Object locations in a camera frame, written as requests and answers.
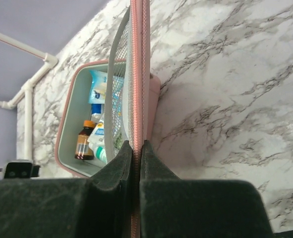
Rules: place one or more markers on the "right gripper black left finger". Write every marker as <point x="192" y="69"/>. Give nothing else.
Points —
<point x="95" y="207"/>

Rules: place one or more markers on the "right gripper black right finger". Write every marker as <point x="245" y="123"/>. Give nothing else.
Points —
<point x="171" y="207"/>

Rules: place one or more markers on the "white bottle green label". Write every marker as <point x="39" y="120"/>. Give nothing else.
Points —
<point x="100" y="154"/>

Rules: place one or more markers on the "amber brown medicine bottle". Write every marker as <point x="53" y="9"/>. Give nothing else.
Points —
<point x="82" y="151"/>

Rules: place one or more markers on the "white blue tube bottle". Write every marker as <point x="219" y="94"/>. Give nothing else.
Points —
<point x="97" y="111"/>

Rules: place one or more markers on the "pink medicine kit case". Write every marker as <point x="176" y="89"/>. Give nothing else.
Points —
<point x="132" y="113"/>

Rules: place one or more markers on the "blue cotton swab bag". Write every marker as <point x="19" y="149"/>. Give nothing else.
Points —
<point x="97" y="94"/>

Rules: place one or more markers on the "white blue gauze packet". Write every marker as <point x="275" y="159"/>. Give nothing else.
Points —
<point x="97" y="137"/>

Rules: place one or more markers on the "white pvc pipe frame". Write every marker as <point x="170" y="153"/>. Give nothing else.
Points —
<point x="26" y="91"/>

